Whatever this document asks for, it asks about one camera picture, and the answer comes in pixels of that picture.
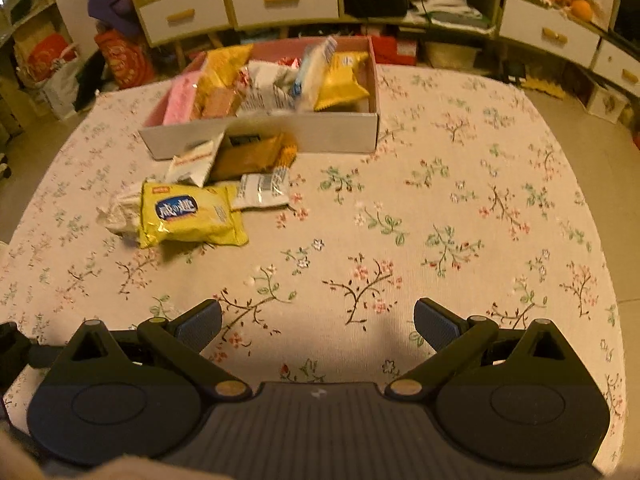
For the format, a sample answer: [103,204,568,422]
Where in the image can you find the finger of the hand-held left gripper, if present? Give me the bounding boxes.
[27,346,68,368]

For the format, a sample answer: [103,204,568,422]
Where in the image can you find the orange shopping bag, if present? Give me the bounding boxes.
[24,34,82,87]

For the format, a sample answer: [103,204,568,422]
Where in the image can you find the small white silver snack packet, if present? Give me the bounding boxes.
[231,166,292,212]

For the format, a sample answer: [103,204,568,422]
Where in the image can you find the yellow low cabinet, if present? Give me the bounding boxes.
[340,0,640,99]

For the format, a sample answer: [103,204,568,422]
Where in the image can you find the red flat box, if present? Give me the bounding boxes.
[372,35,420,66]

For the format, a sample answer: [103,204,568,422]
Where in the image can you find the brown snack packet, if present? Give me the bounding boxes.
[209,133,299,184]

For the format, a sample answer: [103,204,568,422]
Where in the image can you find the white red label snack packet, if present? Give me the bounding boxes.
[166,132,227,187]

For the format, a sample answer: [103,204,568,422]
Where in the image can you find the white paper bag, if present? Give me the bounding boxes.
[41,56,84,122]

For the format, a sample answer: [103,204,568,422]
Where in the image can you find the long yellow snack packet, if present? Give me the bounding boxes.
[136,181,250,250]

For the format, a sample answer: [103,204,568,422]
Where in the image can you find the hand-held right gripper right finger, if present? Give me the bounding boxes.
[385,297,591,404]

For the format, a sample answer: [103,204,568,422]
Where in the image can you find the white blue label snack packet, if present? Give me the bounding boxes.
[292,36,339,111]

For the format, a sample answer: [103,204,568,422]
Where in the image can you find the yellow shelf cabinet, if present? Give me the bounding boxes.
[120,0,344,49]

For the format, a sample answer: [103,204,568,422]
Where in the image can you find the stack of papers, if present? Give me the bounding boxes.
[406,0,494,29]

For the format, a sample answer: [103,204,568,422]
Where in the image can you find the white cardboard box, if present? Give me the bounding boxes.
[138,35,382,161]

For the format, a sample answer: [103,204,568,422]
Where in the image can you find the wooden side shelf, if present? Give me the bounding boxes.
[0,0,57,127]

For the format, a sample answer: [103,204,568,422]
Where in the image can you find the pink wafer packet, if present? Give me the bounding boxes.
[162,71,204,127]

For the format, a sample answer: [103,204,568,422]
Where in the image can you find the red printed bag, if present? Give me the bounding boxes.
[93,30,154,94]

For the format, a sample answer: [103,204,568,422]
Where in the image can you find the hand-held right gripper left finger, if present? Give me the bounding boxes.
[47,299,253,404]

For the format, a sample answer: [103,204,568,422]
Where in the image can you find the white drawer wooden handle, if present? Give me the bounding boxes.
[500,0,601,68]
[590,40,640,96]
[227,0,341,30]
[137,0,232,46]

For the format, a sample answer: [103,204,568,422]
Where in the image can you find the clear brown wafer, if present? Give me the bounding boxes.
[192,86,247,122]

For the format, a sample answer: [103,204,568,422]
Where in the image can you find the white nut print snack packet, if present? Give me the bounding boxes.
[96,182,147,237]

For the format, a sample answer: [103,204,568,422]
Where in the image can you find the white patterned box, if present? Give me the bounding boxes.
[584,79,629,122]

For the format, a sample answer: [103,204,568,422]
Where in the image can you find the floral tablecloth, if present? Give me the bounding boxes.
[0,62,629,479]

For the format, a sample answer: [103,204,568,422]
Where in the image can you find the white storage bin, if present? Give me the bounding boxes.
[422,40,482,68]

